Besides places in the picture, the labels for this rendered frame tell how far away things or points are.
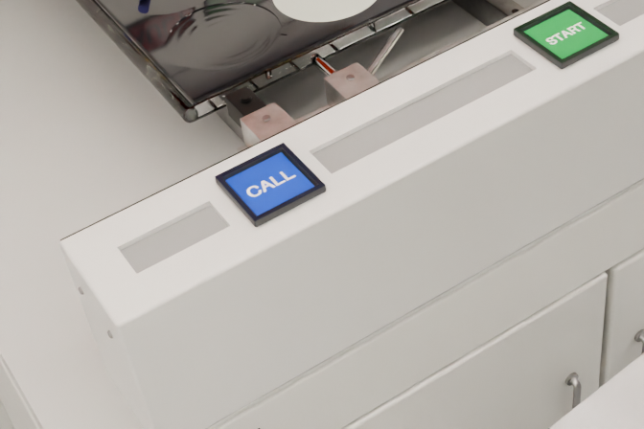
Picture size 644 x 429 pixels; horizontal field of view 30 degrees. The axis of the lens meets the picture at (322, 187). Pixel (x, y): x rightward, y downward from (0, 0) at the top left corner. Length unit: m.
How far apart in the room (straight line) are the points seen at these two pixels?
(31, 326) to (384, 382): 0.28
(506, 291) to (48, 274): 0.37
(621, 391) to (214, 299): 0.29
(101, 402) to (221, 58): 0.32
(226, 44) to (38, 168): 0.20
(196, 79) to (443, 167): 0.27
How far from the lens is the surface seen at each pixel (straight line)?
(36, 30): 1.28
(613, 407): 0.87
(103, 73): 1.20
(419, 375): 0.98
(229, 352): 0.83
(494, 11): 1.16
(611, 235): 1.04
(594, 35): 0.93
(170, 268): 0.78
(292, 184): 0.81
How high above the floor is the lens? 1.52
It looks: 43 degrees down
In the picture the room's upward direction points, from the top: 8 degrees counter-clockwise
